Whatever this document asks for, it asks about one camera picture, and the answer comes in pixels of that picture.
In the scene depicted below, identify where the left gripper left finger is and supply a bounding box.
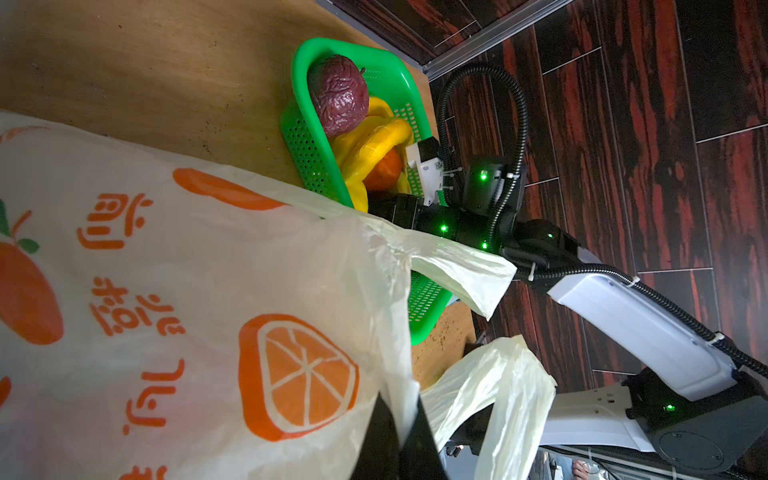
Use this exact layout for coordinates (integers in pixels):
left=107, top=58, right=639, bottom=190
left=350, top=395, right=400, bottom=480

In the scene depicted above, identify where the yellow banana bunch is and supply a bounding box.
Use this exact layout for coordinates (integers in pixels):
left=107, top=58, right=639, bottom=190
left=331, top=97, right=414, bottom=212

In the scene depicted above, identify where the white plastic bag orange print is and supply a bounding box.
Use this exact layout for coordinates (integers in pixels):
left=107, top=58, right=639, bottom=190
left=1, top=112, right=555, bottom=479

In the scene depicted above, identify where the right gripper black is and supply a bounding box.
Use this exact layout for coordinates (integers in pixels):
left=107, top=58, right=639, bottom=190
left=368, top=192, right=520, bottom=252

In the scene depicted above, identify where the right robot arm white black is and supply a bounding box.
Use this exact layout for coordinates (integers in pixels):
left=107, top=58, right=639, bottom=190
left=369, top=63, right=767, bottom=478

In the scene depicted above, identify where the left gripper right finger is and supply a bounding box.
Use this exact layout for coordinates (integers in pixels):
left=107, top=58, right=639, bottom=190
left=398, top=400, right=447, bottom=480

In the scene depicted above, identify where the purple passion fruit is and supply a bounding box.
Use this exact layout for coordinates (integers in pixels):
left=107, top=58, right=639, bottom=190
left=307, top=55, right=370, bottom=138

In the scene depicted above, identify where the orange tangerine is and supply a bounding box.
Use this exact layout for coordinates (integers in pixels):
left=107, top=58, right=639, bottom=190
left=363, top=149, right=403, bottom=192

